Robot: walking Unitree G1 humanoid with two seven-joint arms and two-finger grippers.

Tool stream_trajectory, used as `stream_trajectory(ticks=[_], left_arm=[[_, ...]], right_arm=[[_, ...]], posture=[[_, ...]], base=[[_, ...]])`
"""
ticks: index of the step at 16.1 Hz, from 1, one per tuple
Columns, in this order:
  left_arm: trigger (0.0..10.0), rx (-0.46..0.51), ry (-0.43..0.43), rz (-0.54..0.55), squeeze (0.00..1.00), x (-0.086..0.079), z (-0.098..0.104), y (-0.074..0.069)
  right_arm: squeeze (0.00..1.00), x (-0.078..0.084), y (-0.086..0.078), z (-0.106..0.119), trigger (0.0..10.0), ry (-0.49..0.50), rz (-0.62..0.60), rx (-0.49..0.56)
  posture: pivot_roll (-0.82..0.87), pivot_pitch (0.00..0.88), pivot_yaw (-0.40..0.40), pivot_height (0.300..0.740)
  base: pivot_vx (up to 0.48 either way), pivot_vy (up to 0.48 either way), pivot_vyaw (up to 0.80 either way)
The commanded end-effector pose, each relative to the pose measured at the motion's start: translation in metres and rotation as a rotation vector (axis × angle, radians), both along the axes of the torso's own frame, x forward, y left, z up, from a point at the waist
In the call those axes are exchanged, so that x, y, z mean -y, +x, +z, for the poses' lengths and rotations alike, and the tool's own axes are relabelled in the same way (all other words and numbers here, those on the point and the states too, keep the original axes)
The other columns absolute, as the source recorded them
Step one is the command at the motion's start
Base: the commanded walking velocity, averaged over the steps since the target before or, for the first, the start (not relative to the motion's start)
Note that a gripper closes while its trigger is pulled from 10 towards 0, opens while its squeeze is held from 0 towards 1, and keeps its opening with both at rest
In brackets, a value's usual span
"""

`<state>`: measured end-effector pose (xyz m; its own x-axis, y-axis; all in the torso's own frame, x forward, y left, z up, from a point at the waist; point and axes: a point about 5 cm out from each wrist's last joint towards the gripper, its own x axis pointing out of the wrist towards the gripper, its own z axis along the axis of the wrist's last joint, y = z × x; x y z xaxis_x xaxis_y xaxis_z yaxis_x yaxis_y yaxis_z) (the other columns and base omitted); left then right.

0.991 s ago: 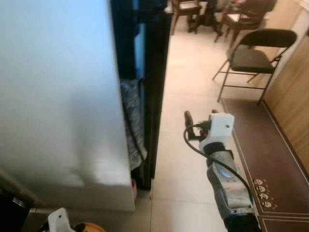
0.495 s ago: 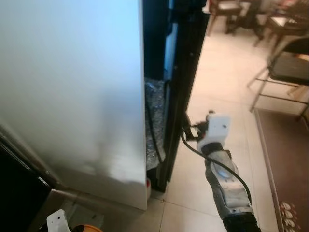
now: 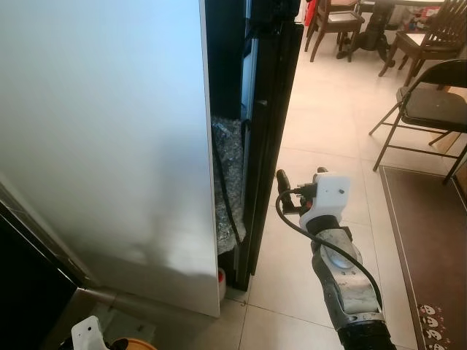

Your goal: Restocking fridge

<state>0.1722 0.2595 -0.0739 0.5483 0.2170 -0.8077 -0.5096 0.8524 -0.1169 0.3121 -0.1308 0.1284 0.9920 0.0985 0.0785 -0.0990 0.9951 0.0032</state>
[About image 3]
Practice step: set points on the silver bubble wrap sheet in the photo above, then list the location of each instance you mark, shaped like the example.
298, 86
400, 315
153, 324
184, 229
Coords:
228, 175

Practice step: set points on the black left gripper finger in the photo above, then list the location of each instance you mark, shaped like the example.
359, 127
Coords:
113, 344

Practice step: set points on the brown panda doormat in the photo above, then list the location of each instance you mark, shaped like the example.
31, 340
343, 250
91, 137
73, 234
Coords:
430, 255

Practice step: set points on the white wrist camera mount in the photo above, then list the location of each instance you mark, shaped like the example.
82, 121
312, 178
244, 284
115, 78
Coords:
89, 334
330, 197

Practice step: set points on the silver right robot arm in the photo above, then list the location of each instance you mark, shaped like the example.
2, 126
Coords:
346, 284

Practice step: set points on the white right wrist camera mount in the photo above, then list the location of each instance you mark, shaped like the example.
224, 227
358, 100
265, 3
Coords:
330, 197

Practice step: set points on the black folding chair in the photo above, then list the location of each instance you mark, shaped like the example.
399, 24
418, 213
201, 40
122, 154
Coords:
438, 109

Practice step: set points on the red capped white bottle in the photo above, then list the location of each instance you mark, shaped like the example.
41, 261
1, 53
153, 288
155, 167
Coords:
222, 286

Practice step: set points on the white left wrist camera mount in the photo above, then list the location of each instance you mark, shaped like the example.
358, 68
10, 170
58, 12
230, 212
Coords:
89, 334

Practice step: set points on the dark wooden slatted chair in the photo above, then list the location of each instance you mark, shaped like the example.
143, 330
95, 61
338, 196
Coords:
343, 18
430, 45

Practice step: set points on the red bag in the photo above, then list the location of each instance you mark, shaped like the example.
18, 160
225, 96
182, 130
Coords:
311, 11

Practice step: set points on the dark wooden dining table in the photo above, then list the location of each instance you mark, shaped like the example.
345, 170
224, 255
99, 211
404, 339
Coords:
378, 29

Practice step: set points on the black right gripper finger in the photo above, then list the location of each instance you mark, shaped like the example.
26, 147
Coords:
283, 179
319, 171

